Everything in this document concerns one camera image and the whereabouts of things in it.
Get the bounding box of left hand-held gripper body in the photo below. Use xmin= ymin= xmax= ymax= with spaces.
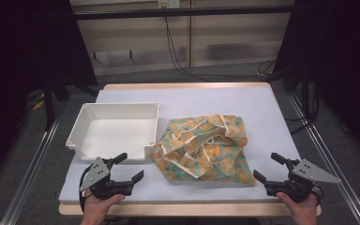
xmin=80 ymin=157 xmax=136 ymax=201

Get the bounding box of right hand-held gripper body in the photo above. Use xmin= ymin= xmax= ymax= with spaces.
xmin=263 ymin=157 xmax=342 ymax=203

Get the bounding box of white plastic tray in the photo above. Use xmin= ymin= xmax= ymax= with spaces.
xmin=65 ymin=102 xmax=161 ymax=164

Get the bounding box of orange print cloth bag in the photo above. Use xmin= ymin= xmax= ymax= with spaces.
xmin=150 ymin=113 xmax=258 ymax=188

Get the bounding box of person's left hand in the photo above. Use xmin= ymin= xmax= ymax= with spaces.
xmin=81 ymin=192 xmax=127 ymax=225

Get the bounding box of person's right hand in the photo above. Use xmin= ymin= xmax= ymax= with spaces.
xmin=276 ymin=191 xmax=320 ymax=225

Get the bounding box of wooden table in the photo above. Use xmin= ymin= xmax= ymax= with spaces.
xmin=58 ymin=82 xmax=323 ymax=218

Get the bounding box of white table mat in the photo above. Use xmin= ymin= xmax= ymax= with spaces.
xmin=58 ymin=86 xmax=318 ymax=204

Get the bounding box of black metal stand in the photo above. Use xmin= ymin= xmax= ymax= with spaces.
xmin=42 ymin=82 xmax=71 ymax=131

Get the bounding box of black curtain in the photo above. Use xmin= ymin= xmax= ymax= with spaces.
xmin=273 ymin=0 xmax=360 ymax=163
xmin=0 ymin=0 xmax=99 ymax=186

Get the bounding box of black horizontal bar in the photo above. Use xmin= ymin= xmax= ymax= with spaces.
xmin=73 ymin=5 xmax=294 ymax=21

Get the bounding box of left hand-held gripper cable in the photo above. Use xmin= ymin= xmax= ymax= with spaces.
xmin=78 ymin=167 xmax=92 ymax=214

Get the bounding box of black cable bundle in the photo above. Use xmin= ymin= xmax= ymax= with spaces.
xmin=285 ymin=83 xmax=322 ymax=135

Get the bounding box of metal floor rail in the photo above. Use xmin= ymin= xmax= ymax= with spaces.
xmin=287 ymin=93 xmax=360 ymax=225
xmin=0 ymin=115 xmax=62 ymax=225

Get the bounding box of long black floor cable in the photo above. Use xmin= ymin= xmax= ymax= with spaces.
xmin=163 ymin=16 xmax=278 ymax=83

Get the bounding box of white wall socket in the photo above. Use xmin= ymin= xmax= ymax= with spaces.
xmin=157 ymin=0 xmax=181 ymax=9

